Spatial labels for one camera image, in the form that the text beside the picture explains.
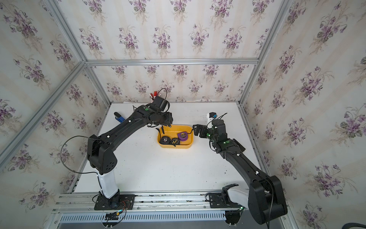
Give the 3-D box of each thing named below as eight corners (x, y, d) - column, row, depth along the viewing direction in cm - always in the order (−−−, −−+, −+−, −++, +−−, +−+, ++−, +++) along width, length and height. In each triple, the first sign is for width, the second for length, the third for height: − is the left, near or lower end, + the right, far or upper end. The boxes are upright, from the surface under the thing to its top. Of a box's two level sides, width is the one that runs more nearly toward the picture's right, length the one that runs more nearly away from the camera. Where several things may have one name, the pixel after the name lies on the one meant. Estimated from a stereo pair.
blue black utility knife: (114, 118, 112) (111, 114, 108) (117, 115, 114) (115, 111, 110) (123, 124, 108) (120, 120, 104) (126, 121, 110) (124, 117, 106)
